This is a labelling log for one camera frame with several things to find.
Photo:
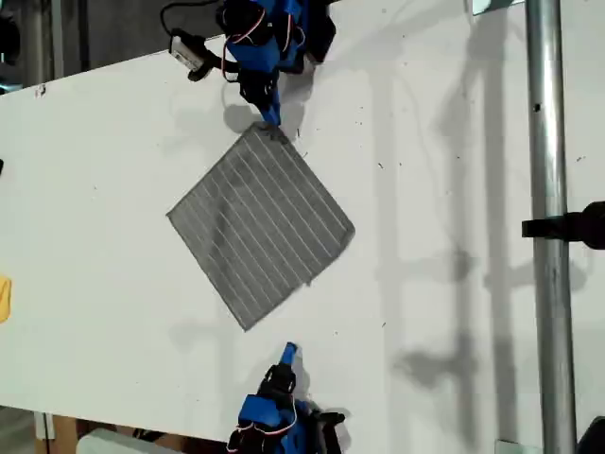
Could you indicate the grey metal pole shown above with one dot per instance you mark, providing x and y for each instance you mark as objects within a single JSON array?
[{"x": 57, "y": 38}]

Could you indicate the black clamp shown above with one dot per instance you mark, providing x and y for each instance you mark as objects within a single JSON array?
[{"x": 567, "y": 227}]

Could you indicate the steel post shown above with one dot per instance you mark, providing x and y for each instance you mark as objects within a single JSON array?
[{"x": 548, "y": 142}]

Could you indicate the yellow object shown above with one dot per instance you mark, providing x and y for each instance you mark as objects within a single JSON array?
[{"x": 5, "y": 300}]

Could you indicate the white box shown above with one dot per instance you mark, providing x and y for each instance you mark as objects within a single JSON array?
[{"x": 108, "y": 444}]

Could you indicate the camera black stalk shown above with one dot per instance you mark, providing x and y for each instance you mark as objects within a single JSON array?
[{"x": 208, "y": 64}]

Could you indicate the large black object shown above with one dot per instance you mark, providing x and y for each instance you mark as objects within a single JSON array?
[{"x": 593, "y": 437}]

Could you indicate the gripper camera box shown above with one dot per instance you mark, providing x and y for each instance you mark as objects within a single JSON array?
[
  {"x": 186, "y": 47},
  {"x": 326, "y": 430}
]

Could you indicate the black round object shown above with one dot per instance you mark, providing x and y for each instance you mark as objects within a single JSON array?
[{"x": 8, "y": 40}]

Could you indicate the grey striped towel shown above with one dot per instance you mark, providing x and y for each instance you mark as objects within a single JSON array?
[{"x": 260, "y": 227}]

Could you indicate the brown wooden table frame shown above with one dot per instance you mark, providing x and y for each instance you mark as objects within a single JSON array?
[{"x": 66, "y": 435}]

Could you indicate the metal bracket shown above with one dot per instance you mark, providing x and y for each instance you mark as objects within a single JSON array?
[{"x": 482, "y": 5}]

